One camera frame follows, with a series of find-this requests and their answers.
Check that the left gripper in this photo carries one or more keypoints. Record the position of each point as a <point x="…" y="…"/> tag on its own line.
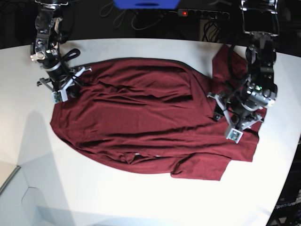
<point x="232" y="109"/>

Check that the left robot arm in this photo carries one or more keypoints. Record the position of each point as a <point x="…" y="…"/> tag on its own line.
<point x="256" y="89"/>

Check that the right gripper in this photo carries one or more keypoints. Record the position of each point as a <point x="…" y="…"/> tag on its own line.
<point x="70" y="83"/>

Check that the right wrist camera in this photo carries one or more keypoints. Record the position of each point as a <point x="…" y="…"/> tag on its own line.
<point x="59" y="96"/>

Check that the dark red t-shirt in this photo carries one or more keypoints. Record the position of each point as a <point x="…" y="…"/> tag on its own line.
<point x="152" y="116"/>

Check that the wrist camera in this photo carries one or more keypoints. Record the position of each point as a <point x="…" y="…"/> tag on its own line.
<point x="233" y="134"/>
<point x="59" y="96"/>

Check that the black power strip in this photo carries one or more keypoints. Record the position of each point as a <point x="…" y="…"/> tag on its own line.
<point x="203" y="14"/>

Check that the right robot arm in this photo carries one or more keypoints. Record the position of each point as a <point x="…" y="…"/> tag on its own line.
<point x="45" y="50"/>

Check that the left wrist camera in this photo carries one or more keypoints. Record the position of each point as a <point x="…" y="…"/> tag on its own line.
<point x="233" y="134"/>

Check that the blue box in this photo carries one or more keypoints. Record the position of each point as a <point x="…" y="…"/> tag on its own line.
<point x="146" y="4"/>

